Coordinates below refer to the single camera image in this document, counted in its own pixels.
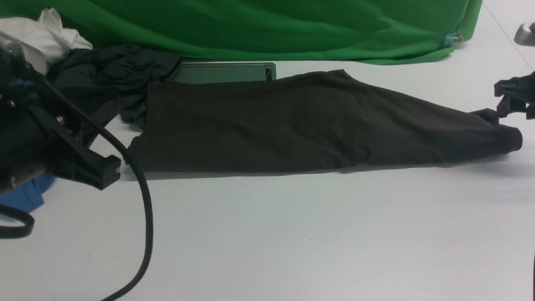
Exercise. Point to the blue binder clip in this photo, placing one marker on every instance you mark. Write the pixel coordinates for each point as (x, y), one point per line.
(452, 39)

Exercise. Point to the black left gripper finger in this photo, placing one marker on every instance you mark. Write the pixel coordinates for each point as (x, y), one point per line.
(67, 157)

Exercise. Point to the dark gray long-sleeved shirt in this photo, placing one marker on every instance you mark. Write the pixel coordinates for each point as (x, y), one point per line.
(322, 120)

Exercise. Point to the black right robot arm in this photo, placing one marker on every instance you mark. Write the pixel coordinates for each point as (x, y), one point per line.
(525, 35)

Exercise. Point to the dark teal crumpled shirt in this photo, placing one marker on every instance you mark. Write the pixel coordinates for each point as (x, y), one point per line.
(127, 69)

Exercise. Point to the blue crumpled shirt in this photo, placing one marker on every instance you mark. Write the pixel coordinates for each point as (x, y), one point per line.
(28, 196)

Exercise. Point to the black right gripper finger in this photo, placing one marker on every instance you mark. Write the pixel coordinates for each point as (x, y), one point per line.
(517, 96)

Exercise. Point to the green backdrop cloth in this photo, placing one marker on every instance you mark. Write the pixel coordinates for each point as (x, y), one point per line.
(380, 32)

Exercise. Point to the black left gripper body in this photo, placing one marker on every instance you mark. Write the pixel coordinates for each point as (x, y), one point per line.
(39, 129)

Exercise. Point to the white crumpled cloth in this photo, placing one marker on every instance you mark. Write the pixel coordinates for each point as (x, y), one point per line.
(44, 41)

